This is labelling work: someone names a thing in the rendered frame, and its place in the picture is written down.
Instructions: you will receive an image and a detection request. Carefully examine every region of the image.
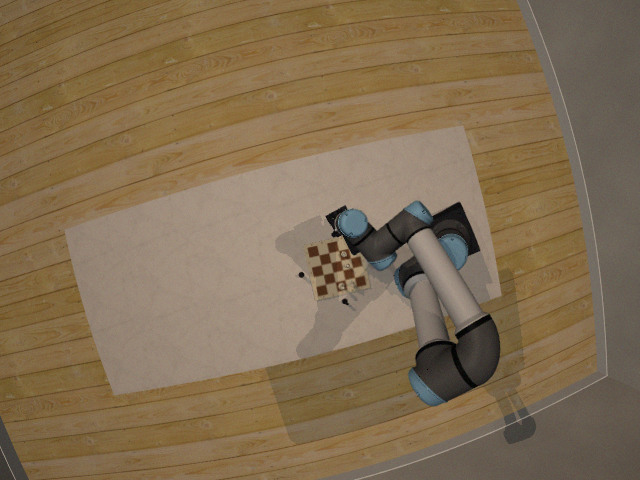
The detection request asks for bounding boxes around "brown and cream chessboard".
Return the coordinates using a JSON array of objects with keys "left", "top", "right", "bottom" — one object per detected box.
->
[{"left": 303, "top": 236, "right": 370, "bottom": 301}]

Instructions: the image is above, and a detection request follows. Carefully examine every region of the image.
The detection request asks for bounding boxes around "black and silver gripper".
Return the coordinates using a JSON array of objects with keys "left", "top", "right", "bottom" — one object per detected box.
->
[{"left": 325, "top": 205, "right": 347, "bottom": 237}]

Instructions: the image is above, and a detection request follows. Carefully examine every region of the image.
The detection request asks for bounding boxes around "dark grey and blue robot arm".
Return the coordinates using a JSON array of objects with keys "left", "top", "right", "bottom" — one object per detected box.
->
[{"left": 334, "top": 201, "right": 500, "bottom": 406}]

